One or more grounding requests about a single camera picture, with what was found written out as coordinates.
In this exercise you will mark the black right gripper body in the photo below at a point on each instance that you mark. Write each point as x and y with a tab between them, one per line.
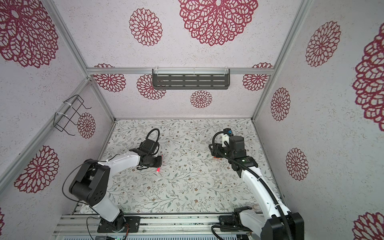
225	151

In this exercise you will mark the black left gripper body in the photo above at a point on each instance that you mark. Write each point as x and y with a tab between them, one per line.
154	161

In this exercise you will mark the pink highlighter pen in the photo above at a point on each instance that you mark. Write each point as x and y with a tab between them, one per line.
160	162

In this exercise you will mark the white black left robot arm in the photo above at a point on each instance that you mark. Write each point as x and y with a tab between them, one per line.
91	182

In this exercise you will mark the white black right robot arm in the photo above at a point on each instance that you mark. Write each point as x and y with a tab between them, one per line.
258	192

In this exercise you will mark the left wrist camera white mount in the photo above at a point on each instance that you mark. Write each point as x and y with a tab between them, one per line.
149	147

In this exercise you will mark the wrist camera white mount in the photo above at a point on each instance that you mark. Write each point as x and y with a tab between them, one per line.
149	147
226	137

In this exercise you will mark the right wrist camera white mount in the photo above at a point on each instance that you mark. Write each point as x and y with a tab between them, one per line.
226	137

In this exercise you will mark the dark grey wall shelf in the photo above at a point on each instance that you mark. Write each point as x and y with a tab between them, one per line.
191	80

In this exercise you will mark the black wire wall basket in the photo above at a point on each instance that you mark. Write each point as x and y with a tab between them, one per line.
64	118

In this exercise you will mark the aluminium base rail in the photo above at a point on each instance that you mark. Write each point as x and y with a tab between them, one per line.
153	227

